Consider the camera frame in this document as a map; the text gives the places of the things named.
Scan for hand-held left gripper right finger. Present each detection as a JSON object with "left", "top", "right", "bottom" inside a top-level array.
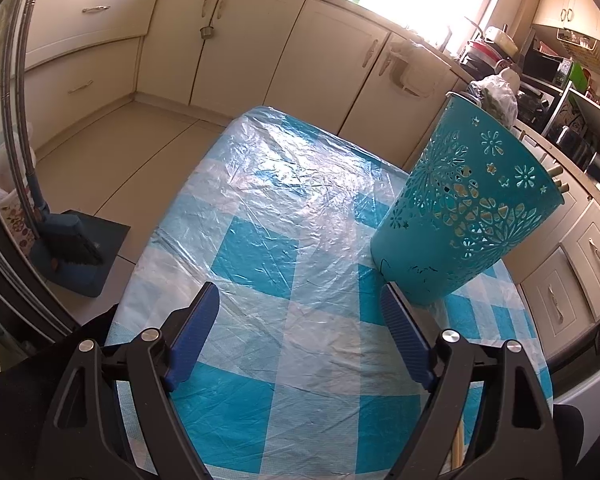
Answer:
[{"left": 379, "top": 282, "right": 566, "bottom": 480}]

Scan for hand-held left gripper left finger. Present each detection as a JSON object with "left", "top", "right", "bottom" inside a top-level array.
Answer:
[{"left": 37, "top": 281, "right": 221, "bottom": 480}]

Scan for teal cutout plastic basket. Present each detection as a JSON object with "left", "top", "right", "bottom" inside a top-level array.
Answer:
[{"left": 369, "top": 91, "right": 566, "bottom": 307}]

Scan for blue dustpan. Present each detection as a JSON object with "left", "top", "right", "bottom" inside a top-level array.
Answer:
[{"left": 30, "top": 209, "right": 132, "bottom": 298}]

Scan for blue hand brush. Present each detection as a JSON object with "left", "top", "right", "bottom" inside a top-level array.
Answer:
[{"left": 30, "top": 170, "right": 105, "bottom": 267}]

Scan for blue checked plastic tablecloth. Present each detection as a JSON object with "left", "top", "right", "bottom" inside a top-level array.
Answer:
[{"left": 102, "top": 105, "right": 553, "bottom": 480}]

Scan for cream drawer unit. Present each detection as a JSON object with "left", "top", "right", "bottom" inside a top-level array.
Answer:
[{"left": 505, "top": 125, "right": 600, "bottom": 361}]

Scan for patterned bag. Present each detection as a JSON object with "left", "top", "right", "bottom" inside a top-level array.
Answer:
[{"left": 0, "top": 160, "right": 36, "bottom": 261}]

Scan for clear plastic bag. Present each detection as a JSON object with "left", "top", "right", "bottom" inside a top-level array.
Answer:
[{"left": 467, "top": 74, "right": 520, "bottom": 128}]

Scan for white hanging bin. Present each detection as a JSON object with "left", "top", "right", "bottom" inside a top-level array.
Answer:
[{"left": 387, "top": 42, "right": 446, "bottom": 96}]

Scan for cream kitchen cabinet run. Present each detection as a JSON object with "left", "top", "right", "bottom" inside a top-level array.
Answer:
[{"left": 22, "top": 0, "right": 473, "bottom": 168}]

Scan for dish rack with pots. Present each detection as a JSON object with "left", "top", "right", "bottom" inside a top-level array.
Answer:
[{"left": 460, "top": 25, "right": 523, "bottom": 73}]

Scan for black microwave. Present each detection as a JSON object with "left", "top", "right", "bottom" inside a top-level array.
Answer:
[{"left": 522, "top": 40, "right": 573, "bottom": 86}]

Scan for green box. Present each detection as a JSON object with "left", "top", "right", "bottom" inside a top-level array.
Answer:
[{"left": 567, "top": 60, "right": 593, "bottom": 93}]

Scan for cream upper cabinets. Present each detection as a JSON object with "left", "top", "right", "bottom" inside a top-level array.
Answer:
[{"left": 532, "top": 0, "right": 600, "bottom": 46}]

